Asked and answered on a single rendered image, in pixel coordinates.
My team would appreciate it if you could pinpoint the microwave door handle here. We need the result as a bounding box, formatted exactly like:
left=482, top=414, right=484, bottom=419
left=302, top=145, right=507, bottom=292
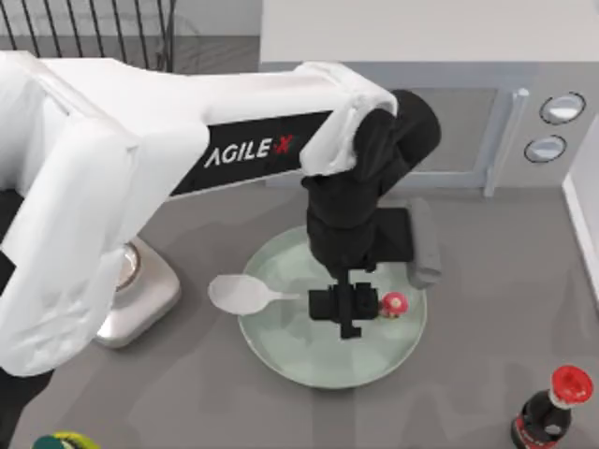
left=483, top=87, right=531, bottom=198

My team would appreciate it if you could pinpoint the pale grey rounded box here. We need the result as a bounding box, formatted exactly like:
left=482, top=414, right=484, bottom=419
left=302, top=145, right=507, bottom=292
left=405, top=197, right=444, bottom=289

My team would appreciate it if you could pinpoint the microwave oven door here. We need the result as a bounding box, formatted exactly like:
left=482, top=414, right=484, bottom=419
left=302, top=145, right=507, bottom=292
left=381, top=87, right=498, bottom=189

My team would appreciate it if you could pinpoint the black wire rack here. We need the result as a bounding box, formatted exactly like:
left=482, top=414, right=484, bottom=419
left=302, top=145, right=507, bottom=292
left=0, top=0, right=180, bottom=74

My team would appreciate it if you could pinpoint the red mushroom toy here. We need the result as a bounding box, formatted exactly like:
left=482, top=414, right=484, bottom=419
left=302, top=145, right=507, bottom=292
left=380, top=292, right=409, bottom=320

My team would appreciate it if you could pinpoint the green and yellow container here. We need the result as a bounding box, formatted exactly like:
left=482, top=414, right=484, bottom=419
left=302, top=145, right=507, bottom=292
left=31, top=429, right=102, bottom=449

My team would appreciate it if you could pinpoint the dark bottle with red cap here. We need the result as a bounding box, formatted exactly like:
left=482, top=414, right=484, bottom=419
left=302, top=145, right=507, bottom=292
left=509, top=365, right=593, bottom=449

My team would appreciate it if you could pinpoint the white kitchen scale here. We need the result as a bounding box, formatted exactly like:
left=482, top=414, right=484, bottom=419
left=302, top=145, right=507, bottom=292
left=92, top=237, right=183, bottom=350

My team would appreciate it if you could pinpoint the round microwave knob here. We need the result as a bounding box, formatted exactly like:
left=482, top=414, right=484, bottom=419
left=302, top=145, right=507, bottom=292
left=523, top=134, right=568, bottom=165
left=539, top=92, right=587, bottom=125

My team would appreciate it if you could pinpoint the pale microwave oven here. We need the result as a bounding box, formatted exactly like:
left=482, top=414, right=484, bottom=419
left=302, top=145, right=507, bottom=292
left=258, top=0, right=599, bottom=198

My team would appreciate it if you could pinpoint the pale green round plate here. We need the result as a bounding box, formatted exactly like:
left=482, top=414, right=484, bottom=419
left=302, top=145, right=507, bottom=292
left=237, top=224, right=428, bottom=390

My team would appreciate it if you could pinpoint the white plastic spoon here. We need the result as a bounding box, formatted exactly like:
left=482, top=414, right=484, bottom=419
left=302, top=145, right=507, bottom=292
left=207, top=273, right=301, bottom=315

